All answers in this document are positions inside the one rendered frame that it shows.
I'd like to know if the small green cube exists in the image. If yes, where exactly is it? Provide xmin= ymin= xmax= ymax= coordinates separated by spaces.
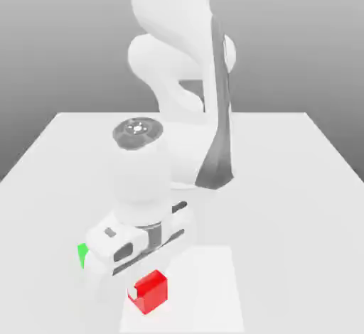
xmin=77 ymin=242 xmax=90 ymax=270

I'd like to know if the small red cube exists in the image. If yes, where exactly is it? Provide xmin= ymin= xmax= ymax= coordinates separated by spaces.
xmin=127 ymin=269 xmax=168 ymax=316

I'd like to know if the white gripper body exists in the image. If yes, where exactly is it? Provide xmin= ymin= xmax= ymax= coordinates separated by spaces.
xmin=84 ymin=205 xmax=198 ymax=304

